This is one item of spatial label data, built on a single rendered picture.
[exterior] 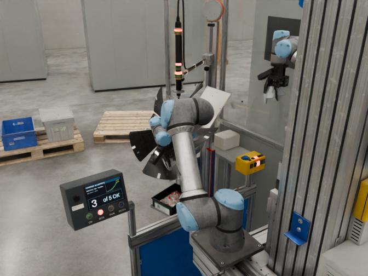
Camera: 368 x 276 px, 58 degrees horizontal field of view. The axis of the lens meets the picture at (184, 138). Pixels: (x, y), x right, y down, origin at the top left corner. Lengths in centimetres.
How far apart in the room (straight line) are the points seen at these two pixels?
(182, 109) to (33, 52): 774
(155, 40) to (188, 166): 634
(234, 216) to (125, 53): 635
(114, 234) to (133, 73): 492
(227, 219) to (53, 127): 367
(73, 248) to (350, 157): 251
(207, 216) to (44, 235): 227
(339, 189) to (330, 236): 18
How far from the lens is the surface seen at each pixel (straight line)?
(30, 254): 320
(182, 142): 133
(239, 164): 208
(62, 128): 474
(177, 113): 134
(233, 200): 132
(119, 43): 739
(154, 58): 758
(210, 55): 257
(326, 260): 122
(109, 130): 499
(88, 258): 301
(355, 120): 104
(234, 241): 141
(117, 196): 155
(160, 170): 210
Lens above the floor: 200
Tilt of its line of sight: 24 degrees down
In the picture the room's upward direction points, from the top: straight up
